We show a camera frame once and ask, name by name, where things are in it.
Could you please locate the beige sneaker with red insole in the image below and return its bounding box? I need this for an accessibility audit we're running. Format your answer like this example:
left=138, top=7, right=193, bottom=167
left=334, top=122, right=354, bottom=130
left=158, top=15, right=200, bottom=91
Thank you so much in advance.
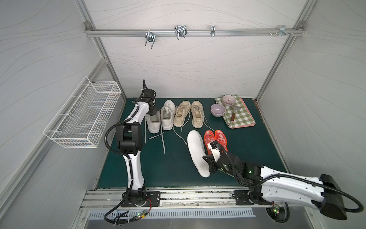
left=191, top=101, right=214, bottom=131

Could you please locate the white insole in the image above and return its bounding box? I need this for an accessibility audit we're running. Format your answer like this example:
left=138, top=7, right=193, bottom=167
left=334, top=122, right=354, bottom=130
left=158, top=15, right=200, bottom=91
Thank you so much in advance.
left=187, top=130, right=210, bottom=178
left=207, top=141, right=221, bottom=162

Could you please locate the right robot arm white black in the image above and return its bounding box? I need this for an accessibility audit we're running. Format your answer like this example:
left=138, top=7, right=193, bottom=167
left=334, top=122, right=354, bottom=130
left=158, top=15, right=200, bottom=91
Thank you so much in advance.
left=203, top=141, right=347, bottom=220

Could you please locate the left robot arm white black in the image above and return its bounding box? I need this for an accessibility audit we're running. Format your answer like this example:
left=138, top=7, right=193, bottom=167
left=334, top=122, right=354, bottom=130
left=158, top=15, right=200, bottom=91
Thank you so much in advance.
left=116, top=87, right=156, bottom=201

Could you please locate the white vent grille strip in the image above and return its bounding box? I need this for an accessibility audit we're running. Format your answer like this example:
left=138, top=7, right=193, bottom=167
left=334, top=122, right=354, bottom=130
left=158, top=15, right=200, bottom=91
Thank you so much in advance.
left=88, top=208, right=256, bottom=220

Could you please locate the metal hook clamp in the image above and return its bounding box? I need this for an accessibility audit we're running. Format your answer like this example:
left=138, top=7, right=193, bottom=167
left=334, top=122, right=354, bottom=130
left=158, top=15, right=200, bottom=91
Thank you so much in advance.
left=174, top=25, right=187, bottom=40
left=269, top=26, right=294, bottom=37
left=210, top=25, right=216, bottom=37
left=144, top=31, right=156, bottom=49

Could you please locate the green white checkered cloth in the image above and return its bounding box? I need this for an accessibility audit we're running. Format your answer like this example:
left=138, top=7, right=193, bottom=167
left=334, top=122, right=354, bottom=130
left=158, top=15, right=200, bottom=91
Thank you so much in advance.
left=215, top=94, right=256, bottom=129

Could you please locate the lilac ceramic bowl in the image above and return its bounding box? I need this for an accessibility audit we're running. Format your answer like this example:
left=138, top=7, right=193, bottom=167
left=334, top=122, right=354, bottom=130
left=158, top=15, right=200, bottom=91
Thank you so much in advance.
left=210, top=104, right=226, bottom=117

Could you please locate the striped small ceramic bowl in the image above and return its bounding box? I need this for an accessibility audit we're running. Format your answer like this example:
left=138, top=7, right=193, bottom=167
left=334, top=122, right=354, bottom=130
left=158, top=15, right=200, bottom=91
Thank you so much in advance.
left=222, top=95, right=236, bottom=106

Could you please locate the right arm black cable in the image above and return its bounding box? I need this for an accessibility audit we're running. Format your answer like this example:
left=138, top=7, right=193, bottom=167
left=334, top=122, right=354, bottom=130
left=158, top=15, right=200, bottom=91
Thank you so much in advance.
left=215, top=142, right=364, bottom=213

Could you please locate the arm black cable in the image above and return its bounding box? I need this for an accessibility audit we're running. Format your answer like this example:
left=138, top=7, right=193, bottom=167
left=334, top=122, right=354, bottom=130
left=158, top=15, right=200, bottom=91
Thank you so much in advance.
left=103, top=79, right=149, bottom=189
left=215, top=142, right=364, bottom=213

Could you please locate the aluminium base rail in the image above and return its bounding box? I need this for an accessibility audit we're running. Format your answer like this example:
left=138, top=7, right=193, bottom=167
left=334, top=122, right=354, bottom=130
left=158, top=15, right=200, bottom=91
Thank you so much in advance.
left=79, top=185, right=287, bottom=211

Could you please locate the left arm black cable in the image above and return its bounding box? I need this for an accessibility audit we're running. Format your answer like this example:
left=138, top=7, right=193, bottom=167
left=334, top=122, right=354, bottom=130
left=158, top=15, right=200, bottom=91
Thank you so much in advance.
left=103, top=79, right=149, bottom=189

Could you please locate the wooden handled metal spatula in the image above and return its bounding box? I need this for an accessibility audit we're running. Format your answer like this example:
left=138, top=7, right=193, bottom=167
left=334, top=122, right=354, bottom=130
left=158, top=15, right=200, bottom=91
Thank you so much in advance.
left=230, top=105, right=241, bottom=125

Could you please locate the white wire basket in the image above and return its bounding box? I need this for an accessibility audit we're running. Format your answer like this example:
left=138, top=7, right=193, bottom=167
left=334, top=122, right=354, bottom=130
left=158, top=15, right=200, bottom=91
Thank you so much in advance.
left=43, top=76, right=121, bottom=148

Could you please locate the aluminium top rail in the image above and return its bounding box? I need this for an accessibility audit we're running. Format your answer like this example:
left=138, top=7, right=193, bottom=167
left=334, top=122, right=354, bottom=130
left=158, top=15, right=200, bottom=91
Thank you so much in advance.
left=86, top=28, right=306, bottom=37

